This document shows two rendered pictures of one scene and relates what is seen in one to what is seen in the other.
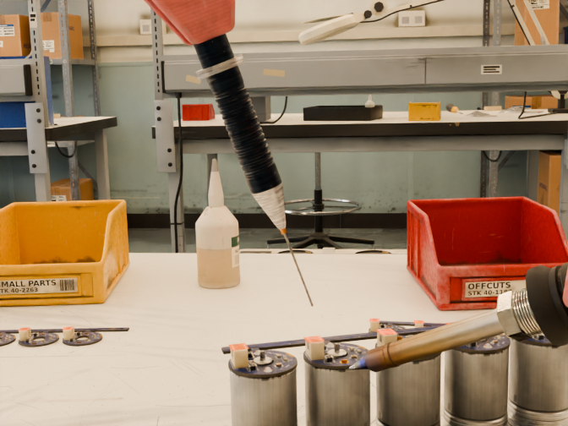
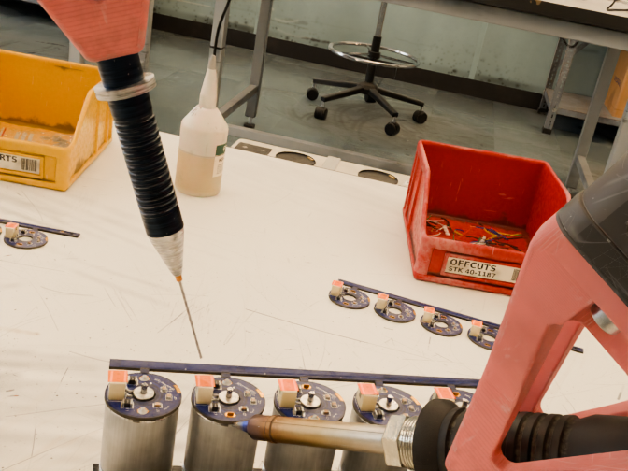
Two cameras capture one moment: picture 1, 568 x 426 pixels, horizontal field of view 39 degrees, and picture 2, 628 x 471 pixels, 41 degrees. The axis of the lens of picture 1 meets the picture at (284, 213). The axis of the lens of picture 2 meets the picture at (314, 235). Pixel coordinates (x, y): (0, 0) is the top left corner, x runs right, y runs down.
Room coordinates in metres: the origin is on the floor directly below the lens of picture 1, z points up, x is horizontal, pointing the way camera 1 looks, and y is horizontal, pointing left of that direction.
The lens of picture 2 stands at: (0.05, -0.04, 0.98)
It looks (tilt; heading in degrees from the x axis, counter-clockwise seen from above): 23 degrees down; 0
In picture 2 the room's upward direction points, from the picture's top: 10 degrees clockwise
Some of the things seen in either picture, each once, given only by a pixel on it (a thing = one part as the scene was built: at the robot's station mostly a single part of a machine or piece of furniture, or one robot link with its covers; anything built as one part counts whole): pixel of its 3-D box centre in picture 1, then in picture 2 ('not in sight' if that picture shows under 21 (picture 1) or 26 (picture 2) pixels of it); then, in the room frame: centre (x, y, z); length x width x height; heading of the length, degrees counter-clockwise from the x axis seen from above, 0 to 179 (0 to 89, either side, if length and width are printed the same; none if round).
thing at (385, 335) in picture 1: (389, 340); (289, 392); (0.29, -0.04, 0.82); 0.01 x 0.01 x 0.01; 13
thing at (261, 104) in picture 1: (251, 107); not in sight; (2.75, 0.10, 0.80); 0.15 x 0.12 x 0.10; 174
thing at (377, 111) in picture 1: (343, 112); not in sight; (2.79, -0.21, 0.77); 0.24 x 0.16 x 0.04; 68
